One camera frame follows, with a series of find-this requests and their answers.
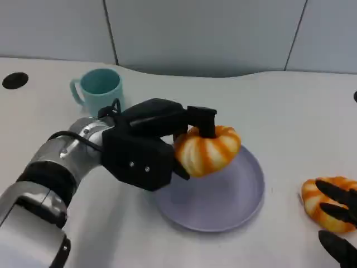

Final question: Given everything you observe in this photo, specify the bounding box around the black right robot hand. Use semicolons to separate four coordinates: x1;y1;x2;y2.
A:
315;179;357;268

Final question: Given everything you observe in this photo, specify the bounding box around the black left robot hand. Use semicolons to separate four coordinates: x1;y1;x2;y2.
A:
117;98;218;180

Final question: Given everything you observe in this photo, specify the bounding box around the orange white toy bread roll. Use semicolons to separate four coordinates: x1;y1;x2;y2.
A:
301;176;357;233
173;125;242;178

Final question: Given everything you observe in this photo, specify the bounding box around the pale green mug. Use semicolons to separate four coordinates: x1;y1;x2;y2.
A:
69;68;125;118

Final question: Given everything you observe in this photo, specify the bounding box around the lilac plate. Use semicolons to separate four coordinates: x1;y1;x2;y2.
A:
152;143;266;233

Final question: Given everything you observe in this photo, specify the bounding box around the black looped wrist cable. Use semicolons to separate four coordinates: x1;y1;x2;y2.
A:
97;98;123;118

